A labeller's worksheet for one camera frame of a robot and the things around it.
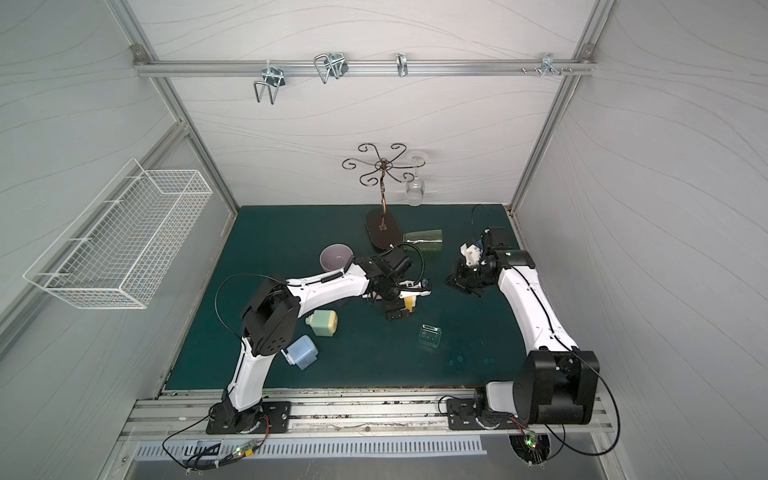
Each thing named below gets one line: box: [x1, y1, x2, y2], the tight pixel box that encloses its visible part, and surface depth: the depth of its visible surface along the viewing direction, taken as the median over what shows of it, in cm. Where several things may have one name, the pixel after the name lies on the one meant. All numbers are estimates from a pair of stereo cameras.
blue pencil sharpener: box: [281, 334, 319, 371], surface depth 79 cm
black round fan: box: [508, 434, 552, 466], surface depth 73 cm
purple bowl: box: [319, 243, 354, 272], surface depth 103 cm
